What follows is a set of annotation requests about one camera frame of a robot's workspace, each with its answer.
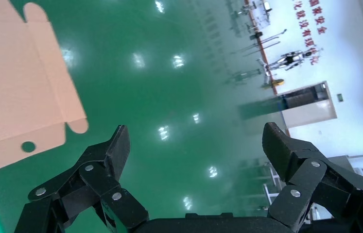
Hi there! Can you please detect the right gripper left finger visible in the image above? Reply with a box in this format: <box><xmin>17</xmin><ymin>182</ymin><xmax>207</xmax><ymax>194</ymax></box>
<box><xmin>14</xmin><ymin>124</ymin><xmax>150</xmax><ymax>233</ymax></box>

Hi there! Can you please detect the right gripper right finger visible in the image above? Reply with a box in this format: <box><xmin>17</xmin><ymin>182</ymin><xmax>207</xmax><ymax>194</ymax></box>
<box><xmin>261</xmin><ymin>122</ymin><xmax>363</xmax><ymax>233</ymax></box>

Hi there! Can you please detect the orange cardboard box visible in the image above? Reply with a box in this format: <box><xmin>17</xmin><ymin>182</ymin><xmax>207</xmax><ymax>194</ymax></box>
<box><xmin>0</xmin><ymin>0</ymin><xmax>89</xmax><ymax>171</ymax></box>

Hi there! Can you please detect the white doorway booth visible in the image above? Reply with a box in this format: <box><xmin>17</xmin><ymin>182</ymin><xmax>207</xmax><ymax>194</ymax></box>
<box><xmin>279</xmin><ymin>81</ymin><xmax>337</xmax><ymax>129</ymax></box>

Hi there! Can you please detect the yellow round base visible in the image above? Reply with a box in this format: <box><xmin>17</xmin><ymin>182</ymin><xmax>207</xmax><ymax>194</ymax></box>
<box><xmin>261</xmin><ymin>79</ymin><xmax>285</xmax><ymax>88</ymax></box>

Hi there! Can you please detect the white metal rack frame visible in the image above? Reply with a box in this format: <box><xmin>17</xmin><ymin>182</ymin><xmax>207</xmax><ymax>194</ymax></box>
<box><xmin>262</xmin><ymin>161</ymin><xmax>282</xmax><ymax>213</ymax></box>

